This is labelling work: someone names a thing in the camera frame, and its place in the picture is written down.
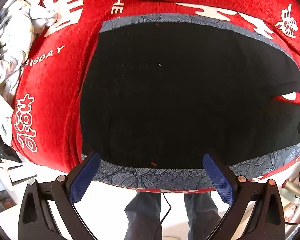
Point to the black pants with floral trim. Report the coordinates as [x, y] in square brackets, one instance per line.
[165, 92]

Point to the white floral quilt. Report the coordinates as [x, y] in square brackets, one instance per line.
[10, 50]

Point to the white flat board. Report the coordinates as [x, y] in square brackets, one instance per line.
[21, 173]

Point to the person's legs in grey trousers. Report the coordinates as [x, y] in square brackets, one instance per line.
[142, 217]

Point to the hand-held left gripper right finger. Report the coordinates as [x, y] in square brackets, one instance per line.
[221, 180]

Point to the person's right leg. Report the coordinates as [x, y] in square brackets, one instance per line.
[202, 217]

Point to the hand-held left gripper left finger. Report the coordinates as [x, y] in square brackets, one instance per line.
[83, 180]

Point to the red printed blanket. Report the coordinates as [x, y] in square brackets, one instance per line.
[60, 92]

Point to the metal tube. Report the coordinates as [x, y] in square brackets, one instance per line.
[295, 187]

